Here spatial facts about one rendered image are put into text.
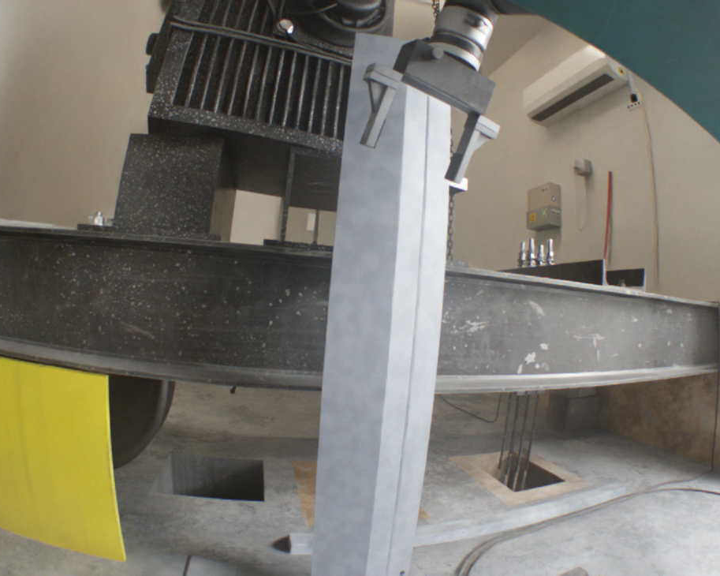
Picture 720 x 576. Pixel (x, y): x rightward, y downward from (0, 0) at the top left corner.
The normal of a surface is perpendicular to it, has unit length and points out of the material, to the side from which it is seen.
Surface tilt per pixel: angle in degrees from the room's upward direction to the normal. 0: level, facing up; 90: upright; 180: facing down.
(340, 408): 90
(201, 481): 90
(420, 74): 113
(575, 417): 90
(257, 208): 90
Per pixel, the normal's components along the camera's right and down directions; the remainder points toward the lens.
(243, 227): 0.24, -0.02
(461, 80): 0.29, 0.39
